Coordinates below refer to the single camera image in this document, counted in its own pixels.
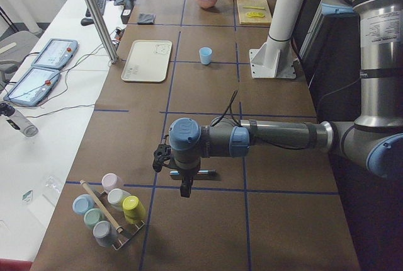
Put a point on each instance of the wooden rack handle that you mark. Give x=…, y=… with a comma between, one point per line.
x=99, y=203

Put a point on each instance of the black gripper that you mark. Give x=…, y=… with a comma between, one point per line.
x=187, y=174

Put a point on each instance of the grey folded cloth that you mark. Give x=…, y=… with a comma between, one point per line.
x=146, y=19

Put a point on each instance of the teach pendant near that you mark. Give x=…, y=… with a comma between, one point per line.
x=33, y=86

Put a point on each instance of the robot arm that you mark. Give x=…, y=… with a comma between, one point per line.
x=373, y=140

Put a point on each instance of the cream serving tray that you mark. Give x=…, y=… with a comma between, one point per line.
x=147, y=61

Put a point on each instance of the yellow plastic knife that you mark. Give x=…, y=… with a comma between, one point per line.
x=254, y=7

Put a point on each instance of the white cup in rack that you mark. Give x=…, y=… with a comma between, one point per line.
x=116, y=197

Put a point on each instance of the teach pendant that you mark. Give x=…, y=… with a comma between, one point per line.
x=56, y=54
x=33, y=86

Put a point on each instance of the white wire cup rack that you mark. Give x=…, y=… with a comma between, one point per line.
x=129, y=230

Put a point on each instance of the steel muddler black tip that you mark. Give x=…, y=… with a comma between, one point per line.
x=206, y=172

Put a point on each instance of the wooden cutting board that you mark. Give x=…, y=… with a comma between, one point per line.
x=243, y=20

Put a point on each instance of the lemon slices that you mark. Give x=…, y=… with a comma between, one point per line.
x=254, y=14

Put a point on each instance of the pink cup in rack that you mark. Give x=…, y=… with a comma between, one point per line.
x=111, y=181

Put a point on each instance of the aluminium frame post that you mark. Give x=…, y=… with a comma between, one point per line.
x=102, y=30

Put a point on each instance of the light blue cup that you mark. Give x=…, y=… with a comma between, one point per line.
x=205, y=54

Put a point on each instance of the mint cup in rack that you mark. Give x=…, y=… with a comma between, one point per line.
x=92, y=217

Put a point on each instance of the blue cup in rack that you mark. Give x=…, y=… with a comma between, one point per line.
x=82, y=204

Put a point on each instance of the yellow-green cup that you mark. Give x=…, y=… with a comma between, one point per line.
x=133, y=210

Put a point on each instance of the grey cup in rack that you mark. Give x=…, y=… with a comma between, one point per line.
x=105, y=234

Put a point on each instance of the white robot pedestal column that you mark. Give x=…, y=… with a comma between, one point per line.
x=274, y=58

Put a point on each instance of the teach pendant far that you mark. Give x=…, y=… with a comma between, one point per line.
x=56, y=54

